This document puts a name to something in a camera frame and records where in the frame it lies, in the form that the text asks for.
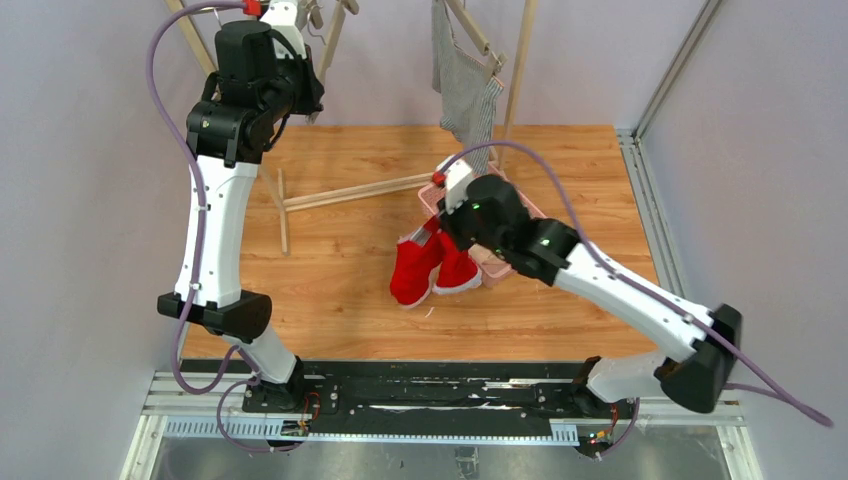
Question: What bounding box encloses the wooden clip hanger red underwear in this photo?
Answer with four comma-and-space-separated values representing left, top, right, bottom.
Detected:
306, 0, 360, 89

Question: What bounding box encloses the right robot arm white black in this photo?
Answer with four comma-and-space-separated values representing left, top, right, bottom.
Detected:
434, 167, 742, 414

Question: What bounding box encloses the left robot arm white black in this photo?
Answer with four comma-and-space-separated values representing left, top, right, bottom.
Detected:
157, 20, 324, 411

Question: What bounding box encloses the grey striped underwear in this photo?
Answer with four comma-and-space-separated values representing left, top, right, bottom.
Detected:
431, 1, 504, 149

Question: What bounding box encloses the wooden clip hanger striped underwear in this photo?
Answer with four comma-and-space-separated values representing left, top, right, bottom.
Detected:
445, 0, 507, 76

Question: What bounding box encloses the pink plastic basket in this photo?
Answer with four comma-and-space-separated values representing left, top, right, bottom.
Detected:
417, 183, 546, 288

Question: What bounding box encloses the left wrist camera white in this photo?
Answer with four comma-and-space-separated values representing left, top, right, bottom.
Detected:
260, 0, 307, 59

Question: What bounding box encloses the wooden clothes rack frame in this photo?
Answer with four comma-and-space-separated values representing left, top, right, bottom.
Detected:
177, 1, 538, 256

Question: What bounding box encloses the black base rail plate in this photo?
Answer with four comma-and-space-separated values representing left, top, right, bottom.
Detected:
179, 359, 637, 448

